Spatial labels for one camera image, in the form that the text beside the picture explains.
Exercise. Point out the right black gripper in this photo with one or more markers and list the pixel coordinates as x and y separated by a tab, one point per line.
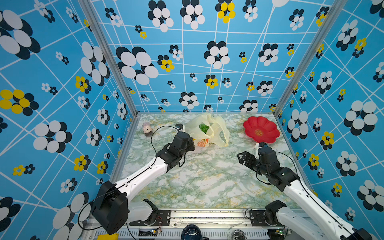
251	158

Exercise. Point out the yellow block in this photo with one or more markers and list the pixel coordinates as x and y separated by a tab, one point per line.
108	237

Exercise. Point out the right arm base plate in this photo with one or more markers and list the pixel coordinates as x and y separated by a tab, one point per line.
259	219

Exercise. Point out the aluminium corner post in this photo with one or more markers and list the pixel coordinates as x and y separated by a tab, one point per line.
107	52
323	31

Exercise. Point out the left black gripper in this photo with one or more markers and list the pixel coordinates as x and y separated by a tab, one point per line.
191	147

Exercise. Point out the translucent yellowish plastic bag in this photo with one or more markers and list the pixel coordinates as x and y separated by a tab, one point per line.
218	134

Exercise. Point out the fake green grapes bunch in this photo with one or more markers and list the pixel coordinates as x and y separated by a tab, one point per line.
204	128

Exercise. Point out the black round camera lens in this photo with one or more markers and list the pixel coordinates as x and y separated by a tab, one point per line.
191	232

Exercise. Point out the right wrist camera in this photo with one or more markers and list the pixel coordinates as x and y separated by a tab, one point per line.
258	146

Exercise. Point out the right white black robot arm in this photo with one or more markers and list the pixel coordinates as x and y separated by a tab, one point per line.
324	224

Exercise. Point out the small pink roll object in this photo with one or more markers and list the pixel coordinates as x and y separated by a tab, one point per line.
147	129

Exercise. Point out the left aluminium corner post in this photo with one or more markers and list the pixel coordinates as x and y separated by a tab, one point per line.
107	52

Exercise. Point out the right aluminium corner post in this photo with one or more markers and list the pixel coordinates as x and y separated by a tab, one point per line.
323	31

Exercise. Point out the red flower-shaped plate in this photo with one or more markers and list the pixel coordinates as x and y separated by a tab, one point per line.
261	130

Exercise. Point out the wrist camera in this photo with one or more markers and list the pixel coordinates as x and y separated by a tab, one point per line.
180	127
258	146

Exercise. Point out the aluminium front rail frame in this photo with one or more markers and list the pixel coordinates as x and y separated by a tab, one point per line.
215	224

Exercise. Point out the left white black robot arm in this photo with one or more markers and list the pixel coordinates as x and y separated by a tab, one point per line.
113	207

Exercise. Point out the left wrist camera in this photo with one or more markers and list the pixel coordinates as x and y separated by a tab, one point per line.
180	127

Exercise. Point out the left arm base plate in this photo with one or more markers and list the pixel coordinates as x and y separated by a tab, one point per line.
162	218

